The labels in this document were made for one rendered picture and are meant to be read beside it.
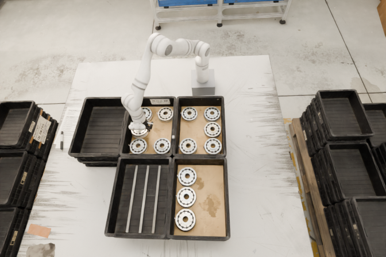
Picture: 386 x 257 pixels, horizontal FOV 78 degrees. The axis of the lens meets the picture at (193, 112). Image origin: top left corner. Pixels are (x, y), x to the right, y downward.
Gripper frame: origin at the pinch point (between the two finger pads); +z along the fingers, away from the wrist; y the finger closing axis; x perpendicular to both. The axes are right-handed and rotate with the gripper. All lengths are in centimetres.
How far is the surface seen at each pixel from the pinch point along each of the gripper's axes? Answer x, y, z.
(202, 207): 43, -36, 5
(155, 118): -10.5, -4.7, 4.0
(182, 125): -5.2, -23.1, 3.9
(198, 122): -7.7, -32.9, 3.7
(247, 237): 56, -61, 18
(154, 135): 1.4, -5.8, 4.2
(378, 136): -26, -183, 57
